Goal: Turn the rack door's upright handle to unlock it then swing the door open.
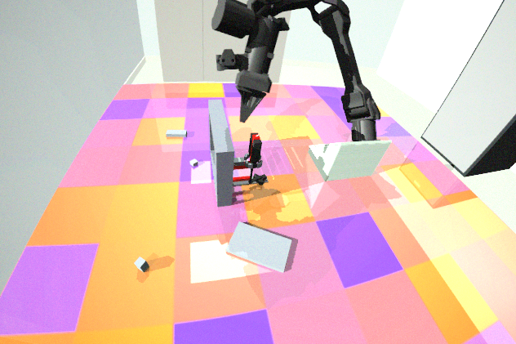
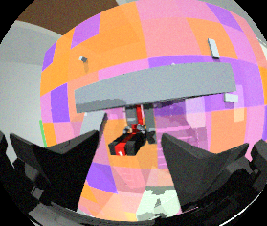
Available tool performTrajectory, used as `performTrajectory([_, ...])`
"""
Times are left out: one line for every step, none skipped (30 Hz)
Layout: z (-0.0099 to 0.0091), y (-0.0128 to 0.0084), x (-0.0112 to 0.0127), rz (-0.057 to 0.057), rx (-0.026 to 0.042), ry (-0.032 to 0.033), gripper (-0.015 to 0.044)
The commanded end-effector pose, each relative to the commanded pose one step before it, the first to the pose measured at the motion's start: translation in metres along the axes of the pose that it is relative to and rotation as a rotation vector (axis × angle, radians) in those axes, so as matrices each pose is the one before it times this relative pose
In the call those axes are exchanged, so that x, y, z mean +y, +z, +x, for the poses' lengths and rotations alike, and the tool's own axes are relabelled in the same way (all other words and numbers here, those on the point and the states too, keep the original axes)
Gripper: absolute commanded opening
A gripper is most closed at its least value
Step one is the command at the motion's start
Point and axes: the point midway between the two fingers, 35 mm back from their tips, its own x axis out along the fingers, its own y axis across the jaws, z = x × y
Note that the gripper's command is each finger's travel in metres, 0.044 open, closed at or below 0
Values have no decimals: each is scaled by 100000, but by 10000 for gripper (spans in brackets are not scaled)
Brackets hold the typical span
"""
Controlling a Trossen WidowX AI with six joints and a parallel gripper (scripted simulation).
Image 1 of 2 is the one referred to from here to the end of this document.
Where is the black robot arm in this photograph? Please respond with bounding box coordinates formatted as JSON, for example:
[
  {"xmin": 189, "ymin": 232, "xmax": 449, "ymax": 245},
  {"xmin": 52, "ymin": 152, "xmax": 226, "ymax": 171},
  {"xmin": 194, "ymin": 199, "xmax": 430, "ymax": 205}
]
[{"xmin": 211, "ymin": 0, "xmax": 381, "ymax": 141}]

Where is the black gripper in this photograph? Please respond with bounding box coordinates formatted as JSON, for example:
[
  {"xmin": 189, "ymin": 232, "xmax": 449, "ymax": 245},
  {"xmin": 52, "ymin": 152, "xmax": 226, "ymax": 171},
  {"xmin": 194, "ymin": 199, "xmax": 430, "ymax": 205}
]
[{"xmin": 235, "ymin": 42, "xmax": 274, "ymax": 123}]

